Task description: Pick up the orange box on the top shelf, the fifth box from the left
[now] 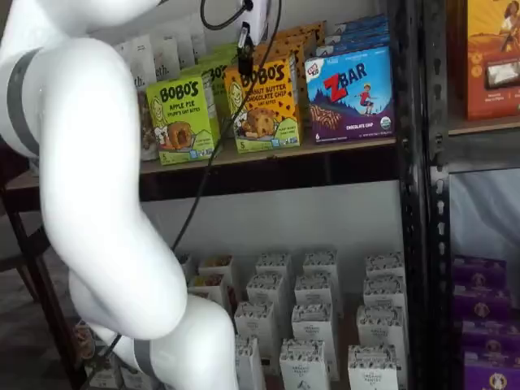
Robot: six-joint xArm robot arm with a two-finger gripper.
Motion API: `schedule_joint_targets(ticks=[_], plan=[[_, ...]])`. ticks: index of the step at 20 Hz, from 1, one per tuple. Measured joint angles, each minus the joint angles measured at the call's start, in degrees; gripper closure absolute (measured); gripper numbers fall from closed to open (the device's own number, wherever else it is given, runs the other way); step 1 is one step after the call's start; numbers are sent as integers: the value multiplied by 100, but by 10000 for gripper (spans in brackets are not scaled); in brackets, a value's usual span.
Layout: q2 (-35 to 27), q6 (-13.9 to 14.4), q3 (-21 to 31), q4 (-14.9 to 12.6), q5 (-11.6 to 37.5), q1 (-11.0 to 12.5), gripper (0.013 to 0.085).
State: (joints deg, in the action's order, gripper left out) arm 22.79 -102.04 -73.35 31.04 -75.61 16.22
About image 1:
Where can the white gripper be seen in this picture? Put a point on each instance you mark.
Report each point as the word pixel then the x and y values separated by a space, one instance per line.
pixel 260 20

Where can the orange Bobo's oat bites box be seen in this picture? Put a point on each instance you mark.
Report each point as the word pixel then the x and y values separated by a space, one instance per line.
pixel 264 105
pixel 290 45
pixel 300 37
pixel 308 27

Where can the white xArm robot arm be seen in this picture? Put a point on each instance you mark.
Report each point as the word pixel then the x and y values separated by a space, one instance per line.
pixel 81 122

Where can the green Bobo's apple pie box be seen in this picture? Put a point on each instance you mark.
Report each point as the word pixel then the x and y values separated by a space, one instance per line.
pixel 213 73
pixel 178 122
pixel 227 59
pixel 227 46

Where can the wooden shelf board with snacks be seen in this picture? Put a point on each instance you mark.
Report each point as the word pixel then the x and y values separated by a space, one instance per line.
pixel 227 156

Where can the blue purple Zbar box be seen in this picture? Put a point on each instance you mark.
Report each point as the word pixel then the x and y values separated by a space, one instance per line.
pixel 357 42
pixel 357 32
pixel 361 20
pixel 349 101

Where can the yellow granola box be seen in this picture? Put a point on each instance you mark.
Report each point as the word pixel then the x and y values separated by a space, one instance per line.
pixel 215 264
pixel 205 286

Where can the orange brown snack box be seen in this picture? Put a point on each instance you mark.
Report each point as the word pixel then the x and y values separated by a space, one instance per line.
pixel 491 61

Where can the purple snack box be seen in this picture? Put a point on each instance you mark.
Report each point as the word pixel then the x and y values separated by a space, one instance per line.
pixel 491 337
pixel 479 270
pixel 481 302
pixel 491 373

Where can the white purely elizabeth granola bag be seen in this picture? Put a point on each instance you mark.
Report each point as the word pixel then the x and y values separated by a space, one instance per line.
pixel 185 48
pixel 166 61

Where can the white floral print carton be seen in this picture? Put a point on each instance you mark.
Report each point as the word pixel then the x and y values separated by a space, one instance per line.
pixel 250 365
pixel 313 325
pixel 384 264
pixel 384 292
pixel 266 290
pixel 381 327
pixel 373 369
pixel 302 365
pixel 274 264
pixel 256 325
pixel 314 290
pixel 321 262

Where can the wooden board of neighbour rack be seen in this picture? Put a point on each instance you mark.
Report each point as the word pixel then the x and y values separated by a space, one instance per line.
pixel 487 126

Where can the metal beam of neighbour rack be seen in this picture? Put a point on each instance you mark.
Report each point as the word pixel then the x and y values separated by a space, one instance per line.
pixel 487 150

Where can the white patterned boxes group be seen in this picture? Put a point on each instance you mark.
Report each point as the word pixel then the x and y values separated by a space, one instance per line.
pixel 345 325

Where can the black slotted upright post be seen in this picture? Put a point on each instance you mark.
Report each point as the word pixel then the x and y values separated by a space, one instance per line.
pixel 440 243
pixel 410 203

